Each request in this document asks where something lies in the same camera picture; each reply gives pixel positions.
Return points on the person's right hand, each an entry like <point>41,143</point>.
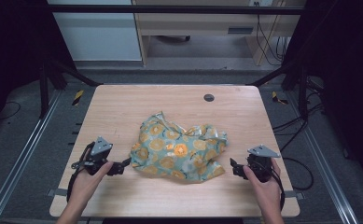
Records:
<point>263,188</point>

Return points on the aluminium floor rail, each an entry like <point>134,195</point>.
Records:
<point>328,174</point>
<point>17,161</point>

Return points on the white cabinet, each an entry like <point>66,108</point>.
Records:
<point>98,34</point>

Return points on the person's left hand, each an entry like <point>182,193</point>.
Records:
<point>87,183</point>

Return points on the grey table grommet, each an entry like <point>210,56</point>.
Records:
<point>209,97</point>

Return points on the yellow black tape marker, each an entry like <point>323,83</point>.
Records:
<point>277,98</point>
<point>78,97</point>

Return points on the black metal frame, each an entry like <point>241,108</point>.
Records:
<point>58,71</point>

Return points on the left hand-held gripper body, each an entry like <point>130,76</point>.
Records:
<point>96,154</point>

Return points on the floral green orange cloth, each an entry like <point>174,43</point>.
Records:
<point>177,149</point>

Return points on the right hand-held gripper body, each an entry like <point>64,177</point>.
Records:
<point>259,161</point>

